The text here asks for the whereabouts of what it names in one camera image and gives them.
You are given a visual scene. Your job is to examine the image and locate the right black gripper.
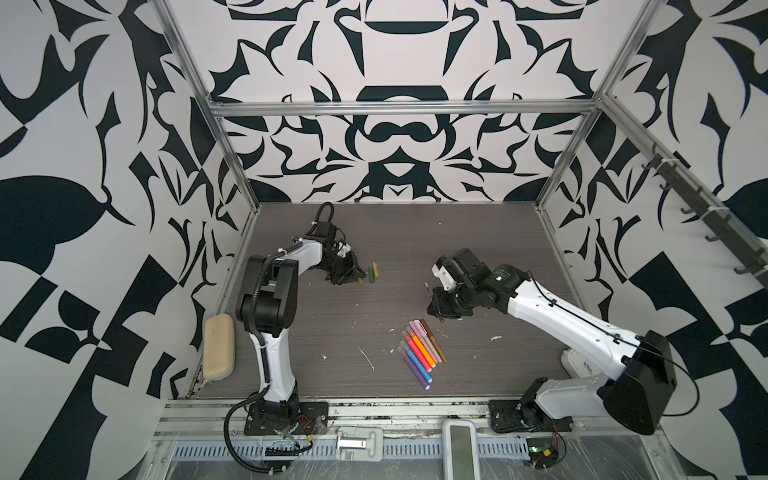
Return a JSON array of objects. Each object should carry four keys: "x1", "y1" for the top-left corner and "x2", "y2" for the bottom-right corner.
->
[{"x1": 423, "y1": 284, "x2": 480, "y2": 318}]

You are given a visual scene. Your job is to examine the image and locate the brown pen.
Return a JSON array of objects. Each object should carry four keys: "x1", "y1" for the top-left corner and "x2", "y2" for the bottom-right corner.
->
[{"x1": 418, "y1": 319, "x2": 447, "y2": 362}]

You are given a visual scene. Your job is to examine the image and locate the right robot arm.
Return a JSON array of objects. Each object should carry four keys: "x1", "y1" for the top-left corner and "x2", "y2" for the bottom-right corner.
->
[{"x1": 427, "y1": 249, "x2": 677, "y2": 435}]

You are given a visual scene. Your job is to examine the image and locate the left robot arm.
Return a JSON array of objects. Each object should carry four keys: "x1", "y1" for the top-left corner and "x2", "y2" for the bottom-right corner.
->
[{"x1": 235, "y1": 202, "x2": 366, "y2": 423}]

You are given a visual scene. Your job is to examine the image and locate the pink cream marker pen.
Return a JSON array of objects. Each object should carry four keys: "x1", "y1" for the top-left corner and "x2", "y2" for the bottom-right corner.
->
[{"x1": 410, "y1": 319, "x2": 443, "y2": 363}]

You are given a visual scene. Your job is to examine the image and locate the lilac marker pen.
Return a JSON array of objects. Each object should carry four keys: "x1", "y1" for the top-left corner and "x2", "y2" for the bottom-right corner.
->
[{"x1": 409, "y1": 321, "x2": 442, "y2": 364}]

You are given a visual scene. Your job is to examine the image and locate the orange marker pen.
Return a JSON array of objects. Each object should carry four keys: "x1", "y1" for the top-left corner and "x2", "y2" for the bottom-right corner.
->
[{"x1": 409, "y1": 332, "x2": 436, "y2": 367}]

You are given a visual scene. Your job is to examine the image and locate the red marker pen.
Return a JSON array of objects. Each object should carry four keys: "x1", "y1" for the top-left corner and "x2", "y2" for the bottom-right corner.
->
[{"x1": 405, "y1": 333, "x2": 433, "y2": 372}]

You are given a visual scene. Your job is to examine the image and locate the purple marker pen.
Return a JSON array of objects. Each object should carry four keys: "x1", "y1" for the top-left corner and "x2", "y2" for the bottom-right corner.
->
[{"x1": 396, "y1": 346, "x2": 430, "y2": 390}]

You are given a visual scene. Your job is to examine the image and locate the white round clock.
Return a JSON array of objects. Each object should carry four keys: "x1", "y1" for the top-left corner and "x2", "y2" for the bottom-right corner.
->
[{"x1": 560, "y1": 348, "x2": 595, "y2": 378}]

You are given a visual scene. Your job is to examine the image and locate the beige sponge pad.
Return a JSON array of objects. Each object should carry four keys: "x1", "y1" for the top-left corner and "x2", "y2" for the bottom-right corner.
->
[{"x1": 202, "y1": 314, "x2": 236, "y2": 382}]

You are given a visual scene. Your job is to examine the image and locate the white handheld device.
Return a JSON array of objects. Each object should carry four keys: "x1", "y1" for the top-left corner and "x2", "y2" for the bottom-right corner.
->
[{"x1": 442, "y1": 418, "x2": 480, "y2": 480}]

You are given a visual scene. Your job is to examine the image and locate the small circuit board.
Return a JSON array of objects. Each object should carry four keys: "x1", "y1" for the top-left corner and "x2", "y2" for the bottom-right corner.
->
[{"x1": 526, "y1": 435, "x2": 567, "y2": 471}]

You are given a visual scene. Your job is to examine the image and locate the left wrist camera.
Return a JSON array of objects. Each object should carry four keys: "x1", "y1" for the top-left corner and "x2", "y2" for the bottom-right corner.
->
[{"x1": 336, "y1": 242, "x2": 352, "y2": 258}]

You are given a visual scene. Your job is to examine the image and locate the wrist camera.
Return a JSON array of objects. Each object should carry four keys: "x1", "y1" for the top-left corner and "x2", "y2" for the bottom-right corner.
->
[
  {"x1": 431, "y1": 256, "x2": 456, "y2": 292},
  {"x1": 336, "y1": 242, "x2": 352, "y2": 258}
]

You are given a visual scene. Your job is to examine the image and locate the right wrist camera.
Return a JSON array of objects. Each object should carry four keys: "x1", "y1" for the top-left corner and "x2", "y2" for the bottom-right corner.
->
[{"x1": 431, "y1": 256, "x2": 456, "y2": 292}]

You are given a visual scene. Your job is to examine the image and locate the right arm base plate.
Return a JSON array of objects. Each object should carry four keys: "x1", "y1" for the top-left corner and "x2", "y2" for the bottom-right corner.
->
[{"x1": 488, "y1": 400, "x2": 573, "y2": 434}]

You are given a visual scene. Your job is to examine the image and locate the black corrugated cable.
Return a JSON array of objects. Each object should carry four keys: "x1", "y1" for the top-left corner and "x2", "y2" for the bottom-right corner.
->
[{"x1": 223, "y1": 386, "x2": 314, "y2": 475}]

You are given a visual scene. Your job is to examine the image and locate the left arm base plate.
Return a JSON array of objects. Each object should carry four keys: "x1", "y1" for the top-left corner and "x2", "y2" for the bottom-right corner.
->
[{"x1": 244, "y1": 400, "x2": 329, "y2": 436}]

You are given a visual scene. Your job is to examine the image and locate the white latch bracket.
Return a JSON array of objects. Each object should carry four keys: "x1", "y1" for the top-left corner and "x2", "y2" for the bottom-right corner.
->
[{"x1": 335, "y1": 426, "x2": 384, "y2": 462}]

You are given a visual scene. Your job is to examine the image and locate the aluminium frame crossbar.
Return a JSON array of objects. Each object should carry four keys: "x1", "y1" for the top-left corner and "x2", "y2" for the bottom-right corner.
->
[{"x1": 209, "y1": 99, "x2": 595, "y2": 118}]

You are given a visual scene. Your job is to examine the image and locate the wall hook rail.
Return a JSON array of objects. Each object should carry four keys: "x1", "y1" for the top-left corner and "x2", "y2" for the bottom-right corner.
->
[{"x1": 640, "y1": 143, "x2": 767, "y2": 289}]

